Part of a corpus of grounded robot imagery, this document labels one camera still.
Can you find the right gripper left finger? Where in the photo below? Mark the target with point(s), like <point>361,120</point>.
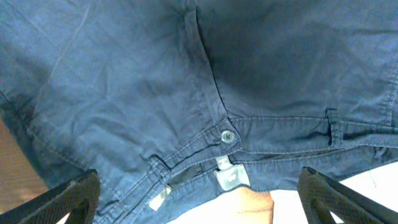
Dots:
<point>76,199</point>

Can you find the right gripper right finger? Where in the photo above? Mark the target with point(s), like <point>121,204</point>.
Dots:
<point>321,197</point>

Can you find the navy blue shorts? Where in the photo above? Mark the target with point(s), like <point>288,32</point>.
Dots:
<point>175,102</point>

